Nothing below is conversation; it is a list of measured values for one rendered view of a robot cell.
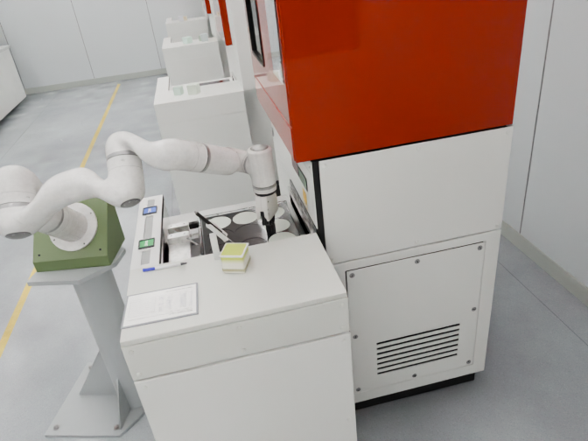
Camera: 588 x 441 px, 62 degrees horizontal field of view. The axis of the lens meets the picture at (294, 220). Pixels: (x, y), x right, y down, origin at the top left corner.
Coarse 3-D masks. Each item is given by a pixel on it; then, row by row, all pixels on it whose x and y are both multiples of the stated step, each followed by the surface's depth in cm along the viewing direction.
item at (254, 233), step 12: (216, 216) 196; (228, 216) 195; (288, 216) 190; (204, 228) 188; (228, 228) 186; (240, 228) 186; (252, 228) 185; (288, 228) 182; (204, 240) 181; (228, 240) 179; (240, 240) 178; (252, 240) 178; (264, 240) 177
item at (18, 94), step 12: (0, 48) 748; (0, 60) 735; (12, 60) 784; (0, 72) 727; (12, 72) 775; (0, 84) 718; (12, 84) 765; (0, 96) 709; (12, 96) 755; (24, 96) 807; (0, 108) 701; (12, 108) 746; (0, 120) 693
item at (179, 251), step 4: (172, 244) 184; (176, 244) 184; (180, 244) 184; (184, 244) 184; (188, 244) 183; (172, 248) 182; (176, 248) 181; (180, 248) 181; (184, 248) 181; (188, 248) 181; (172, 252) 180; (176, 252) 179; (180, 252) 179; (184, 252) 179; (188, 252) 178; (172, 256) 177; (176, 256) 177; (180, 256) 176; (184, 256) 176; (188, 256) 176; (172, 260) 175; (176, 260) 175
